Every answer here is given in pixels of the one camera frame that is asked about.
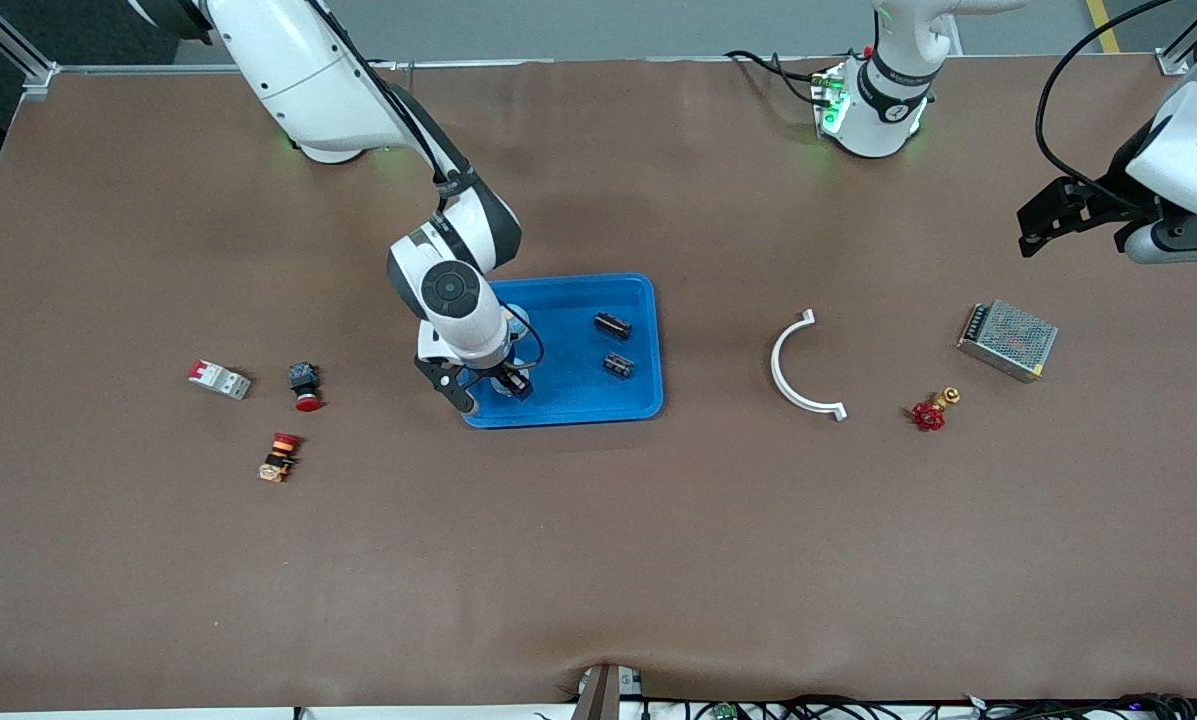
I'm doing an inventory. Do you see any blue plastic tray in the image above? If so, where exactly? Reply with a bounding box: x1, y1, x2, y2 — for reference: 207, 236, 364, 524
460, 272, 665, 430

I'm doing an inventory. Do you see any metal mesh power supply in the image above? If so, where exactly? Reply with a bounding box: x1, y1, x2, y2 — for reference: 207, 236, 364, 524
956, 299, 1060, 384

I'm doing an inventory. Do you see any red mushroom button black body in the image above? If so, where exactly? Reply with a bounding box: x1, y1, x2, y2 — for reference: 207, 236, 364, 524
288, 362, 327, 414

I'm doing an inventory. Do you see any brown table mat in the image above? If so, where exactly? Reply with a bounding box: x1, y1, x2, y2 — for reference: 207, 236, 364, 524
0, 55, 1197, 713

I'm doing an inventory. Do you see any red orange push button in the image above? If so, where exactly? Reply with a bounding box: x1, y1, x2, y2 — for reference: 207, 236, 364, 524
258, 432, 304, 484

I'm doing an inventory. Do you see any white red circuit breaker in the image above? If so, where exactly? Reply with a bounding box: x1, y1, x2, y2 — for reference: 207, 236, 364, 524
187, 360, 253, 401

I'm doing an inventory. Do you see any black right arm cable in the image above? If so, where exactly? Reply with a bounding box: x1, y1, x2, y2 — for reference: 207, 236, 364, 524
308, 0, 546, 379

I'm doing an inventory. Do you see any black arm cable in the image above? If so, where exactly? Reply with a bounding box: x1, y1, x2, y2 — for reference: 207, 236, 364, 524
1035, 0, 1179, 201
308, 0, 546, 379

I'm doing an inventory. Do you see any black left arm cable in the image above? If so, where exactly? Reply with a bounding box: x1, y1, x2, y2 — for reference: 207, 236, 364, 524
1035, 0, 1179, 201

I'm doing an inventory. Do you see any aluminium frame profile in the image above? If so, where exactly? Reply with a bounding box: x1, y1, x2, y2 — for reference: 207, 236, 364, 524
0, 5, 59, 96
1156, 0, 1197, 77

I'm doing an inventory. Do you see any brass valve red handle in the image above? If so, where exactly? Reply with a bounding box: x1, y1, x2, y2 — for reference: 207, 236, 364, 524
909, 386, 962, 433

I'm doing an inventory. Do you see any white curved plastic bracket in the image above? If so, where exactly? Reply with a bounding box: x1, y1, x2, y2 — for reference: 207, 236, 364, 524
770, 309, 849, 423

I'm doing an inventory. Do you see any metal mount bracket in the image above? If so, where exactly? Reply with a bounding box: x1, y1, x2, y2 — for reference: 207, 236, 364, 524
576, 662, 645, 720

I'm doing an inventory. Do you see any black left base cable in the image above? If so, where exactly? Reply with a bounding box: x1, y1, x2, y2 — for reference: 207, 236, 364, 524
724, 48, 831, 107

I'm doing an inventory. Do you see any black cable tangle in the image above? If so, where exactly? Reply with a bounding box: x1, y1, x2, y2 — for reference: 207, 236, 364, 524
648, 693, 969, 720

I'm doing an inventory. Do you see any black cable coil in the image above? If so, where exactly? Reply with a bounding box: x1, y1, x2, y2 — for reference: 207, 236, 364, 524
1108, 692, 1197, 720

